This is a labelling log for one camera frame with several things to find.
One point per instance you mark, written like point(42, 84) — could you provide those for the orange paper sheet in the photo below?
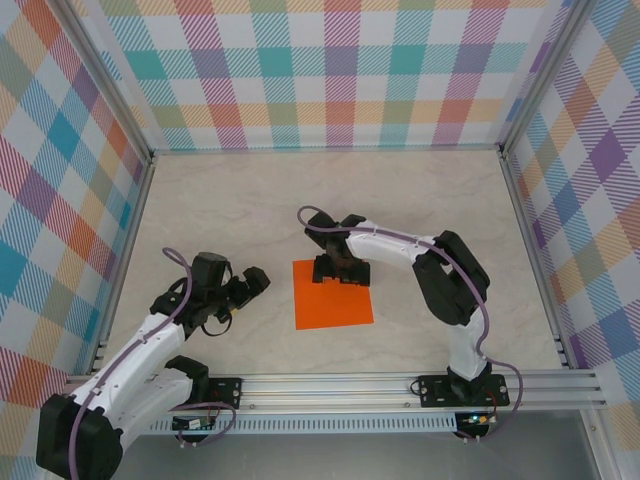
point(332, 310)

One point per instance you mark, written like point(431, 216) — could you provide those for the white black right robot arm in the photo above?
point(385, 247)

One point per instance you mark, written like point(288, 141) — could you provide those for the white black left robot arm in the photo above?
point(130, 355)

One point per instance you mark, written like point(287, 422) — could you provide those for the small circuit board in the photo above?
point(477, 419)
point(192, 424)

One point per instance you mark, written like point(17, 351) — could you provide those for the grey metal panel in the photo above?
point(325, 457)

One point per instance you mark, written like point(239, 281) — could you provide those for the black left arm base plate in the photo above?
point(227, 392)

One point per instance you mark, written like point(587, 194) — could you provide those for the aluminium frame side rail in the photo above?
point(532, 250)
point(128, 250)

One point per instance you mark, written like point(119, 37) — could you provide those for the aluminium frame cross bar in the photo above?
point(325, 149)

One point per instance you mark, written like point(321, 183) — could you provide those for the long aluminium mounting rail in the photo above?
point(325, 390)

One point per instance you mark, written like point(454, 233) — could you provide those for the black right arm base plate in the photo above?
point(430, 392)

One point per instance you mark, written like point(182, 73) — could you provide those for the aluminium frame post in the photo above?
point(111, 75)
point(545, 75)

